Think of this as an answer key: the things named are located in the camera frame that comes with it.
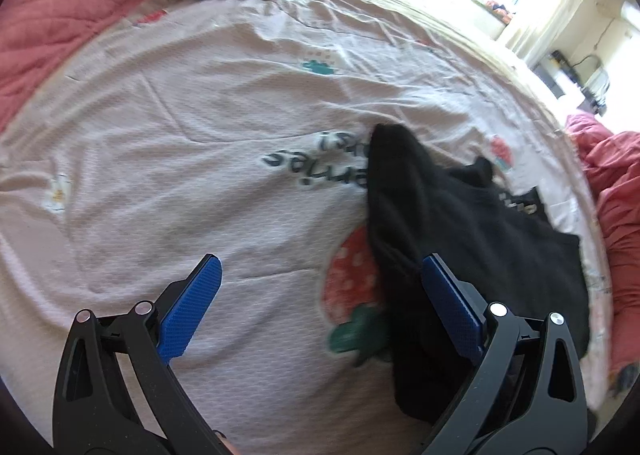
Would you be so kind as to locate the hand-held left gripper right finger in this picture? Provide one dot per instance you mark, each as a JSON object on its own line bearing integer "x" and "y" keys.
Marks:
{"x": 450, "y": 305}

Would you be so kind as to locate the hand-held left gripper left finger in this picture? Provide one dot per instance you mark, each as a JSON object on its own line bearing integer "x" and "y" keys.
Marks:
{"x": 192, "y": 302}

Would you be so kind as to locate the black pants with orange cuffs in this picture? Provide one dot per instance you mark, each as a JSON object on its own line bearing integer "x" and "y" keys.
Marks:
{"x": 465, "y": 235}

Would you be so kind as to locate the pink printed bed sheet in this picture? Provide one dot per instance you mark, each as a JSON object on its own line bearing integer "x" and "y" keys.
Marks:
{"x": 200, "y": 135}

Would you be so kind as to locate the crumpled pink cloth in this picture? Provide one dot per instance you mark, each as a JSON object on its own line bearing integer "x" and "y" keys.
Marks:
{"x": 620, "y": 195}

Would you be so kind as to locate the dark furniture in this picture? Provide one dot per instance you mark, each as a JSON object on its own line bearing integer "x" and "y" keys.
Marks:
{"x": 575, "y": 80}

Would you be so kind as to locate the pink quilted blanket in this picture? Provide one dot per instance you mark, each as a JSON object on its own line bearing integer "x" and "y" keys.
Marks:
{"x": 55, "y": 20}

